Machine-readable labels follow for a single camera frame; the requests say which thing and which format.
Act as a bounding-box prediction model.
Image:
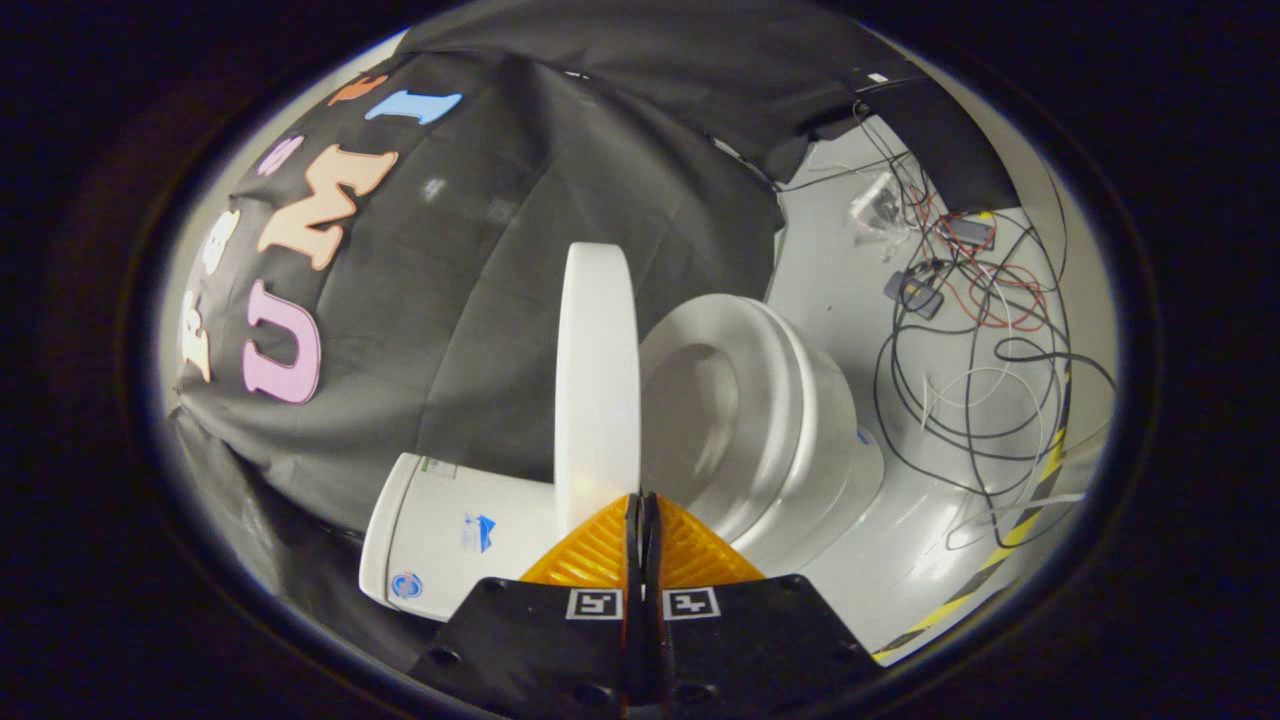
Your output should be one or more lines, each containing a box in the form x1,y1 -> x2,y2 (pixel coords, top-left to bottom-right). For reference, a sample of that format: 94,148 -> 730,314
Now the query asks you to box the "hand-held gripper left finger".
410,493 -> 642,720

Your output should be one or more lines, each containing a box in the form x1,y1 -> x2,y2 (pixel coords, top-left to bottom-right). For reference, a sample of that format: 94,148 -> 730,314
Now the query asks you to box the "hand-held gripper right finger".
641,491 -> 887,720

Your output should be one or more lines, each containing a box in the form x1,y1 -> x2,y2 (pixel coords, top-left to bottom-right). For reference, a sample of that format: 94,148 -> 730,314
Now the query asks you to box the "white toilet lid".
554,242 -> 642,533

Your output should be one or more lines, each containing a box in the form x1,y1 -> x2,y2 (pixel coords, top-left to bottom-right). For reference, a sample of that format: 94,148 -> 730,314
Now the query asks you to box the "white toilet with tank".
359,320 -> 887,623

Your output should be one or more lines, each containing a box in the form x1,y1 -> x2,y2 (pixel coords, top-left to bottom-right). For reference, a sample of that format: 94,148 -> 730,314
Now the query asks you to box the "white toilet seat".
640,294 -> 813,546

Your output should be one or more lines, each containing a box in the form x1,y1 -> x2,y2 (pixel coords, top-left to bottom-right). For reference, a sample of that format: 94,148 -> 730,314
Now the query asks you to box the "yellow black floor tape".
870,365 -> 1073,663

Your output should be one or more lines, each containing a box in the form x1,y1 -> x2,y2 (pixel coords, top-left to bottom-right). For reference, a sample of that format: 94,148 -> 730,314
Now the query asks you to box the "small grey electronic box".
884,270 -> 945,321
942,213 -> 997,251

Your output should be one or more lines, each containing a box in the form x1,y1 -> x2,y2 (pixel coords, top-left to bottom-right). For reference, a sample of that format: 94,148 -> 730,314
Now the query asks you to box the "black backdrop cloth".
165,0 -> 1023,673

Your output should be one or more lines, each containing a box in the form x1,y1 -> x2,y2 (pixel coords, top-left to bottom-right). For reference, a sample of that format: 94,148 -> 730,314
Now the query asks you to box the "clear plastic bag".
848,172 -> 913,263

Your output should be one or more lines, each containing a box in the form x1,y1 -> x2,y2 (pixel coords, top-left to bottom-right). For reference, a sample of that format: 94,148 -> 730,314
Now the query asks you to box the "tangle of thin cables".
780,100 -> 1119,553

